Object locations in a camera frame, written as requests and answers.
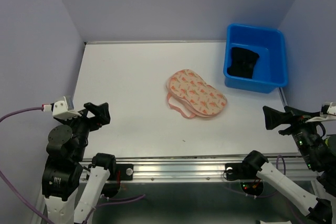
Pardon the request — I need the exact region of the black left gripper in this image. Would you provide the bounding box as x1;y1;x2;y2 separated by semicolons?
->
56;100;111;158

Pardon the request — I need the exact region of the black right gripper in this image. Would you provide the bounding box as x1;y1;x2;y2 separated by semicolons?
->
262;103;322;168

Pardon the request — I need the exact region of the black bra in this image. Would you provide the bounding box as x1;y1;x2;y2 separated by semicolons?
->
227;47;259;79

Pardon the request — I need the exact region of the floral mesh laundry bag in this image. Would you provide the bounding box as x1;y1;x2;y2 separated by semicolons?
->
166;69;227;119

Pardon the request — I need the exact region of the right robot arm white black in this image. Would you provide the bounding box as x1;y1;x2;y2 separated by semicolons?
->
241;102;335;223

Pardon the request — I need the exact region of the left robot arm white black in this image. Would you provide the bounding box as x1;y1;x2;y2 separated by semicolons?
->
42;100;117;223

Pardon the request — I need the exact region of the blue plastic bin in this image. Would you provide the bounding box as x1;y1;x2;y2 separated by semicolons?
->
223;24;288;93

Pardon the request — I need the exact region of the white paper sheet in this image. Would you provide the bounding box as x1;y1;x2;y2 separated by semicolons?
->
256;220;292;224

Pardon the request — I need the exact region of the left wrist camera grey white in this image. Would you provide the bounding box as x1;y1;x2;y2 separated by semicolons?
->
52;96;81;120

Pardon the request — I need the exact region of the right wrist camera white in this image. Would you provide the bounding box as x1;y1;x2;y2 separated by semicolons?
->
306;102;336;123

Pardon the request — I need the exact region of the aluminium mounting rail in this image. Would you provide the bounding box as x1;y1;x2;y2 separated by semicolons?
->
78;155;316;183

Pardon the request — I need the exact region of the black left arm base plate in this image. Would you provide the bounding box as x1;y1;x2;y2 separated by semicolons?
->
107;163;134;182

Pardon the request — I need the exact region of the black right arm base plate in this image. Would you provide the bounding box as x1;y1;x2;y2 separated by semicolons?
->
223;163;257;181

